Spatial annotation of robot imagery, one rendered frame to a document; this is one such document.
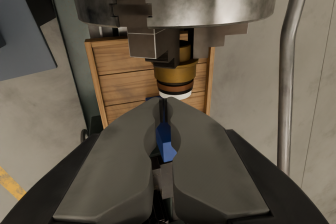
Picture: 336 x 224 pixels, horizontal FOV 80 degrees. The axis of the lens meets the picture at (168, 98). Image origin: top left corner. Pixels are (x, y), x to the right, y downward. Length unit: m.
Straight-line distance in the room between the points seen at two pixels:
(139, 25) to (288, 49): 0.15
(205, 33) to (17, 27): 0.55
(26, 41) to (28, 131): 1.17
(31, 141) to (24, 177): 0.38
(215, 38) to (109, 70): 0.32
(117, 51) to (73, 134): 1.30
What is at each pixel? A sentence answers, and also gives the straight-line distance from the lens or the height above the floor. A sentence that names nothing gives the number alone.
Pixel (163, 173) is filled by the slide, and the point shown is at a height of 0.97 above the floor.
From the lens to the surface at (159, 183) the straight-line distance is 0.69.
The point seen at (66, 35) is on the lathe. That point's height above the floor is 0.54.
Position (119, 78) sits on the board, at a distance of 0.61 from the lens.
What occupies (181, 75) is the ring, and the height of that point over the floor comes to 1.12.
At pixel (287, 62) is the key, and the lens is 0.21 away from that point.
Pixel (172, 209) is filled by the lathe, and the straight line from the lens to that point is 1.16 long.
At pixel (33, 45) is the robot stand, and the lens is 0.75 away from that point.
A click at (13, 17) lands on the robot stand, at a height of 0.75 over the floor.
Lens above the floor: 1.45
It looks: 58 degrees down
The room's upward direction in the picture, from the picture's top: 149 degrees clockwise
